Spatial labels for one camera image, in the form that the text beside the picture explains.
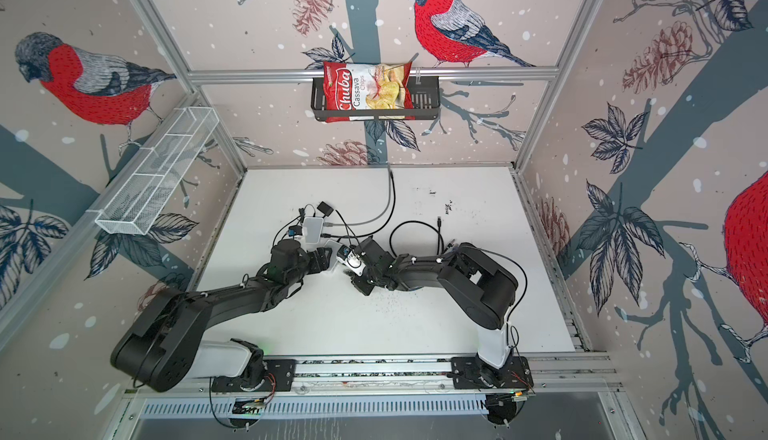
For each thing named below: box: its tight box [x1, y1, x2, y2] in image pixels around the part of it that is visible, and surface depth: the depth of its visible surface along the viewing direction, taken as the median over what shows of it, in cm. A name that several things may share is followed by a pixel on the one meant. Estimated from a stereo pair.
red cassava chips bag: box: [323, 61, 416, 123], surface depth 90 cm
